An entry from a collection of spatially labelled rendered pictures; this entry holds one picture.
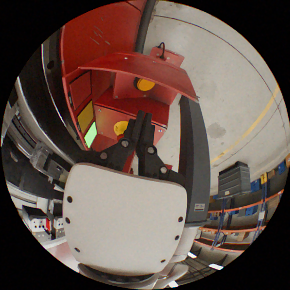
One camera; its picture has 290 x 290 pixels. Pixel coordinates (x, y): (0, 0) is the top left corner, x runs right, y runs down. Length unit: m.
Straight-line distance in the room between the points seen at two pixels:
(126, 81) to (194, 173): 0.45
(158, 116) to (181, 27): 0.84
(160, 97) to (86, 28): 0.28
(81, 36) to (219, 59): 0.93
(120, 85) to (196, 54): 0.80
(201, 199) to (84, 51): 0.66
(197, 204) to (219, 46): 1.09
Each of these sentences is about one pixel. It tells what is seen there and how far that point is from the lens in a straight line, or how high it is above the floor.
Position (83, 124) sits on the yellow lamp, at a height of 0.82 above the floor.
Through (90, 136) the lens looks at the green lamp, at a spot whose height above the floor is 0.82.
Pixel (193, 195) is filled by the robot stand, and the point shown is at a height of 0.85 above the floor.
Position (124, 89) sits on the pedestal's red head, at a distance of 0.21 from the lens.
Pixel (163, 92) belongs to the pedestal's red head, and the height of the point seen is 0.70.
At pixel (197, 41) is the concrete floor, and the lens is 0.94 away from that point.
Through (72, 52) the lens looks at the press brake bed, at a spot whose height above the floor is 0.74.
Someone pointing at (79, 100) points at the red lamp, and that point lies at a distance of 0.17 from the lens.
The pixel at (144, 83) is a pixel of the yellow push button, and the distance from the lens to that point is 0.21.
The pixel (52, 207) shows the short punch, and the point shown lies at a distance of 0.59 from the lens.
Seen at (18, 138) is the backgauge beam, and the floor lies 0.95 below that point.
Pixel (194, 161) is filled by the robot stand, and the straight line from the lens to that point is 0.52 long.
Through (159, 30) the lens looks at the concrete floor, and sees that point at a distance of 0.93.
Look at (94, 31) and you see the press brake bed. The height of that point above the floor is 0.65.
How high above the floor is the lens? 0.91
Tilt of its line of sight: 32 degrees down
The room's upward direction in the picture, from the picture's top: 165 degrees counter-clockwise
